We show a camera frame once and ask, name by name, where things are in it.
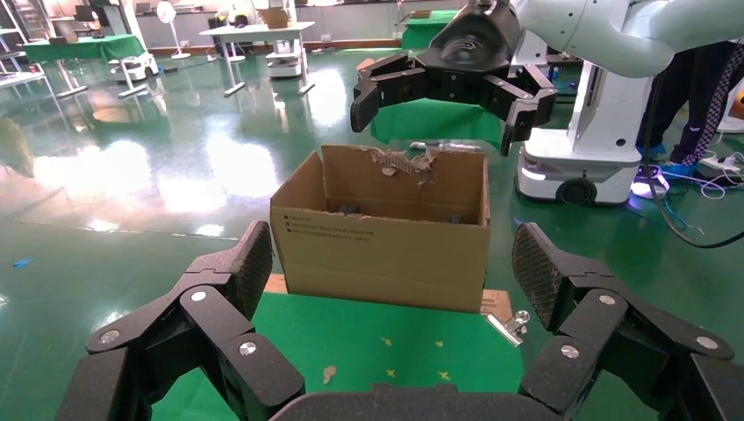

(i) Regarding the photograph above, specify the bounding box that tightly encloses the white robot column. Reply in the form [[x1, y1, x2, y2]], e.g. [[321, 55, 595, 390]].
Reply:
[[514, 30, 548, 66]]

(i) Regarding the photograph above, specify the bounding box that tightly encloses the large open cardboard carton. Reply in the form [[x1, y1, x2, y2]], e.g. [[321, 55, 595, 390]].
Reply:
[[268, 144, 493, 316]]

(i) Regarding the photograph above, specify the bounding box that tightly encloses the white standing fan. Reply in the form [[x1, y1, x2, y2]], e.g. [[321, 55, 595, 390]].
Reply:
[[155, 0, 192, 61]]

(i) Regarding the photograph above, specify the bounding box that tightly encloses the person in black trousers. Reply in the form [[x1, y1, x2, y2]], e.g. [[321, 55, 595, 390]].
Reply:
[[636, 40, 744, 169]]

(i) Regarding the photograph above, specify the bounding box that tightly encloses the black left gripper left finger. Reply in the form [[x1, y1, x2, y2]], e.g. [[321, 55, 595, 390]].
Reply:
[[54, 219, 306, 421]]

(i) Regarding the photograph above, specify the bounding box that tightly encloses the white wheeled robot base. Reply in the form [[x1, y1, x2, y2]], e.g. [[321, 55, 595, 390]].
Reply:
[[514, 32, 655, 208]]

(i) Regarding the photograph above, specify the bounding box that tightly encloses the white metal side table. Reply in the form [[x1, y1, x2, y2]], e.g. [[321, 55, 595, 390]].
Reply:
[[0, 58, 89, 100]]

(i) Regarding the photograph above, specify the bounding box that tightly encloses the white floor cable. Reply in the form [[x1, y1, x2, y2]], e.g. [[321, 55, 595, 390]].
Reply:
[[662, 147, 744, 202]]

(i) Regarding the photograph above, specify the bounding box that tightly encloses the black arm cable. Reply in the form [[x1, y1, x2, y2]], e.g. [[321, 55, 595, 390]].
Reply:
[[641, 72, 744, 251]]

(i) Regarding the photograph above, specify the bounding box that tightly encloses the white glowing floor device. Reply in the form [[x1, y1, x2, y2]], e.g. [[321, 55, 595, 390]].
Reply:
[[632, 176, 669, 201]]

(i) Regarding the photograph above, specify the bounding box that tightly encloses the white power strip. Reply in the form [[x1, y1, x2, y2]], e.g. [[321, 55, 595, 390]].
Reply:
[[698, 155, 743, 175]]

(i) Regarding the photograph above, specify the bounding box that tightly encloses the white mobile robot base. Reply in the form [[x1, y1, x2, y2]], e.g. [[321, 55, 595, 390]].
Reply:
[[266, 39, 306, 80], [110, 52, 159, 82]]

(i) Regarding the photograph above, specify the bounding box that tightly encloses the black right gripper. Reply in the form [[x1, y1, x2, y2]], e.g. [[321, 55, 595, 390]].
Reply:
[[349, 3, 559, 158]]

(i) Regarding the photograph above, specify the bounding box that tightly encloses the green table cloth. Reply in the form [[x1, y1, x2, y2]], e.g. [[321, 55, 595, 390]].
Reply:
[[149, 290, 527, 421]]

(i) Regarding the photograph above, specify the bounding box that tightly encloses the green cloth covered table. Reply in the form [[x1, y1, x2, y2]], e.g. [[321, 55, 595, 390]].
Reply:
[[370, 98, 505, 153], [23, 34, 147, 64], [401, 10, 446, 51]]

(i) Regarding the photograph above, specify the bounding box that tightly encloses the white office table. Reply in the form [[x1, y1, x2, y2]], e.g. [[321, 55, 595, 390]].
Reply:
[[199, 22, 316, 98]]

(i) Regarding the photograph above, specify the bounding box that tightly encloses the brown cardboard box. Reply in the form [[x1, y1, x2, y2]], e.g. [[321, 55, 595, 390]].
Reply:
[[258, 6, 292, 30]]

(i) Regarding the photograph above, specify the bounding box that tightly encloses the blue floor cable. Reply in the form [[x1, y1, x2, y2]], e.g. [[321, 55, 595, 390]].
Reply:
[[625, 191, 707, 237]]

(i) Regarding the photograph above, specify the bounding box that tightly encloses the white metal table frame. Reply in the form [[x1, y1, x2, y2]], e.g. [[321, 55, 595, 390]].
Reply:
[[408, 140, 486, 153]]

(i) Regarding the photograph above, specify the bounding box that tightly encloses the silver binder clip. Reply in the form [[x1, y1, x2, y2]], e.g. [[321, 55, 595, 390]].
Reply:
[[485, 309, 532, 348]]

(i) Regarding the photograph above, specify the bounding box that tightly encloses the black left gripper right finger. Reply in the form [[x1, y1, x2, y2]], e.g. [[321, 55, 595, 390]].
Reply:
[[511, 221, 744, 421]]

